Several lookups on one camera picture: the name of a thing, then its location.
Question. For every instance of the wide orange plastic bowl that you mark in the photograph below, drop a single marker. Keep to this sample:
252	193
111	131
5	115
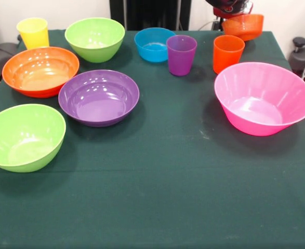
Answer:
38	75

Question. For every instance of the black office chair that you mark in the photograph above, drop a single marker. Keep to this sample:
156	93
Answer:
1	55

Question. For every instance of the lime green plastic bowl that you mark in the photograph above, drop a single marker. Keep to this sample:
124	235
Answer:
25	140
95	50

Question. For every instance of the dark green tablecloth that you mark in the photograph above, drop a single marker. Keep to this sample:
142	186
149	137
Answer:
167	181

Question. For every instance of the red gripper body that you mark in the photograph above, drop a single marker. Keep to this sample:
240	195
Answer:
223	13

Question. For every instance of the yellow plastic cup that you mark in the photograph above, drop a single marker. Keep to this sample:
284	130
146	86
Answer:
35	36

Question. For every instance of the black clamp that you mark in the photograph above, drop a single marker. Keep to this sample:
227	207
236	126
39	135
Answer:
216	26

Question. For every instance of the black stand with knob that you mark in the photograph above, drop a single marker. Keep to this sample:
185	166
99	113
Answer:
301	55

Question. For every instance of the purple plastic bowl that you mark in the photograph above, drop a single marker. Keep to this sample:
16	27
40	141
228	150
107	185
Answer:
97	103

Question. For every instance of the orange plastic cup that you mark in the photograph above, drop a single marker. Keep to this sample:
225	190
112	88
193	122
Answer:
226	57

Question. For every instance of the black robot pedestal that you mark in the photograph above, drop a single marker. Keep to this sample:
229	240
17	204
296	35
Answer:
152	13

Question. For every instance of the purple plastic cup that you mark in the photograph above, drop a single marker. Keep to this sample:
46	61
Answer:
181	57

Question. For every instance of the pink plastic bowl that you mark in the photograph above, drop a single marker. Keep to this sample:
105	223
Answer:
261	103

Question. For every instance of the small orange plastic bowl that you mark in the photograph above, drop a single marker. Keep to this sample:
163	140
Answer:
245	27

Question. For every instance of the blue plastic bowl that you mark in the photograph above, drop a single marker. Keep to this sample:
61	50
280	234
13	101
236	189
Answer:
149	49

